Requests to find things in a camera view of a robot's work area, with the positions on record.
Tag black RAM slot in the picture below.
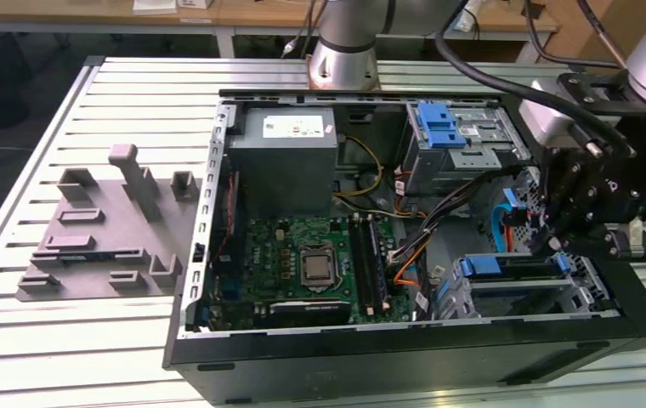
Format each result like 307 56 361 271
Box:
348 213 375 316

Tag blue data wire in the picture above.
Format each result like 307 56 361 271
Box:
491 188 529 256

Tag yellow power wires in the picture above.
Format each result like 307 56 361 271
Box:
332 134 385 199

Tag brown wooden cabinet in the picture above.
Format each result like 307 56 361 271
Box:
537 0 646 120

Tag orange wires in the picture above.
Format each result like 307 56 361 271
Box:
392 263 423 291

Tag grey power supply unit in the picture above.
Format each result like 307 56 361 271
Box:
225 105 340 218

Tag clear plastic bag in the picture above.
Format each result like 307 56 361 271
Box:
459 0 481 33

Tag installed RAM stick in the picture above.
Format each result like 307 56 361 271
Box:
365 215 392 311

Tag green motherboard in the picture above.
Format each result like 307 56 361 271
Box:
209 214 419 332

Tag black graphics card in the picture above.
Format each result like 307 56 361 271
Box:
253 298 353 329

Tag CPU socket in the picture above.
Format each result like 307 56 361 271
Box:
297 241 340 295

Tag black open PC case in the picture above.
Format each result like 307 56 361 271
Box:
163 88 646 405

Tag metal optical drive cage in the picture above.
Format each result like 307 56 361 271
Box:
400 100 533 197

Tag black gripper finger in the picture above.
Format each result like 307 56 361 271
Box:
529 146 584 257
552 211 615 258

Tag silver CPU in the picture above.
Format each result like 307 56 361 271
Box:
303 256 331 278

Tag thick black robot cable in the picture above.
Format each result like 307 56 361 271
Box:
435 0 640 158

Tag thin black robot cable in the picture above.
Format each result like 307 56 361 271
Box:
525 0 631 70

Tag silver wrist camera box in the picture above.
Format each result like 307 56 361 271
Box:
519 80 591 150

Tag grey parts rack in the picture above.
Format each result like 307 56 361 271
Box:
15 143 205 303

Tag wooden workbench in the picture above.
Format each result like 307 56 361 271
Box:
0 0 563 65

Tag black wire bundle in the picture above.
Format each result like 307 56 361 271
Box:
388 165 540 267

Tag black camera bracket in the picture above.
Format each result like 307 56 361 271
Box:
559 71 635 112

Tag blue plastic drive latch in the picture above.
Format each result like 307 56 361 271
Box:
416 103 471 150

